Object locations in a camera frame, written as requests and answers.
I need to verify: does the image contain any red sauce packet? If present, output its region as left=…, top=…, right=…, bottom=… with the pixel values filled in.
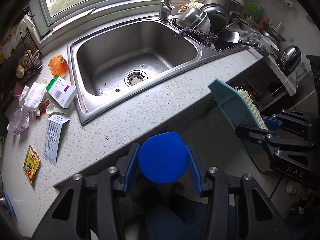
left=36, top=100, right=50, bottom=117

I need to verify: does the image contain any white green medicine box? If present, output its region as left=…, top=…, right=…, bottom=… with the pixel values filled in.
left=46, top=75, right=77, bottom=109

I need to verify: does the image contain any clear pink plastic bottle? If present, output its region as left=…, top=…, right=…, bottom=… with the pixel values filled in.
left=7, top=106, right=31, bottom=135

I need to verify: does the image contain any orange plastic cup wrapper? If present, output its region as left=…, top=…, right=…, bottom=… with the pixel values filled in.
left=48, top=54, right=68, bottom=77

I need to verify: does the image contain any white paper towel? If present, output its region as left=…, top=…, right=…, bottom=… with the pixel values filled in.
left=24, top=82, right=47, bottom=112

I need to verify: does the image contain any stainless steel kitchen sink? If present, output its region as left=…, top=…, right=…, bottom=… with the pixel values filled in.
left=67, top=17, right=247, bottom=125

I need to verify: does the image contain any grey gooseneck faucet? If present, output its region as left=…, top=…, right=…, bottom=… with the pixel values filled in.
left=158, top=0, right=178, bottom=22

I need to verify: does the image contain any window frame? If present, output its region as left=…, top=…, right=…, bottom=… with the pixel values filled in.
left=29, top=0, right=189, bottom=49

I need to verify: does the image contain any black wire rack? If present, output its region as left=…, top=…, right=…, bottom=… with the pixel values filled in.
left=1, top=30, right=43, bottom=110

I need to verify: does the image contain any kitchen cleaver knife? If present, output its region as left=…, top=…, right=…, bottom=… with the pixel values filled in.
left=218, top=30, right=258, bottom=48

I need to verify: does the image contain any white leaflet box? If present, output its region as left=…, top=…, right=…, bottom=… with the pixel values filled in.
left=43, top=114, right=69, bottom=165

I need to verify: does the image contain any teal scrub brush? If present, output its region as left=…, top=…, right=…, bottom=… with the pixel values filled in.
left=208, top=77, right=270, bottom=156

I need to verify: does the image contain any yellow yeast packet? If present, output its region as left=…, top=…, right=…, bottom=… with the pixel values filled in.
left=23, top=145, right=41, bottom=185

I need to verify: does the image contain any steel mixing bowl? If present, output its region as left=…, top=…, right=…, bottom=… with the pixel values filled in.
left=176, top=8, right=210, bottom=34

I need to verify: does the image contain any blue bottle cap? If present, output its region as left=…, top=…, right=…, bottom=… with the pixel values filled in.
left=138, top=132, right=188, bottom=184

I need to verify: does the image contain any ginger root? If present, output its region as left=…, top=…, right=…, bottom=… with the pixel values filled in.
left=16, top=49, right=40, bottom=79

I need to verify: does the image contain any white plastic spoon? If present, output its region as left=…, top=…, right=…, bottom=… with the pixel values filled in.
left=46, top=103, right=69, bottom=115

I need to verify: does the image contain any black scouring cloth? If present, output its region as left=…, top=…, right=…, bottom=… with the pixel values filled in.
left=179, top=27, right=218, bottom=47

